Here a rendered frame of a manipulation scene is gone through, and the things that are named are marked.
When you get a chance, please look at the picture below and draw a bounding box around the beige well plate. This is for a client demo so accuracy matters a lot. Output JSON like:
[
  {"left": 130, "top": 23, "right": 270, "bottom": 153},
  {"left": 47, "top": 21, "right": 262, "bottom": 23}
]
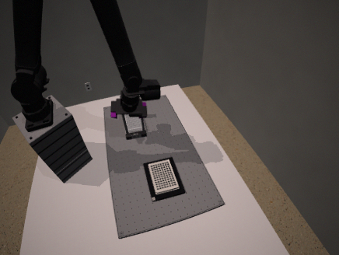
[{"left": 148, "top": 159, "right": 180, "bottom": 195}]

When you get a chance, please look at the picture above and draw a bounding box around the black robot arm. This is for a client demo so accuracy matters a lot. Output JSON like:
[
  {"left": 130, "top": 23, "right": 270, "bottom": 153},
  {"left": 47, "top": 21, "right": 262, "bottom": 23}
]
[{"left": 11, "top": 0, "right": 161, "bottom": 132}]

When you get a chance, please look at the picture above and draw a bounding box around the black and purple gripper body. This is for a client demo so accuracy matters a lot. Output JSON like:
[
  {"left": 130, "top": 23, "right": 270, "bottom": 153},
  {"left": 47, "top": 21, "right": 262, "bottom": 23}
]
[{"left": 110, "top": 99, "right": 147, "bottom": 117}]

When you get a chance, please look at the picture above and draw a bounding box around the white well plate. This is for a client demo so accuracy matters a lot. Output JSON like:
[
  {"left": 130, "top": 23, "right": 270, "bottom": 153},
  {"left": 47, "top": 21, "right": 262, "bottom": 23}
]
[{"left": 124, "top": 114, "right": 142, "bottom": 133}]

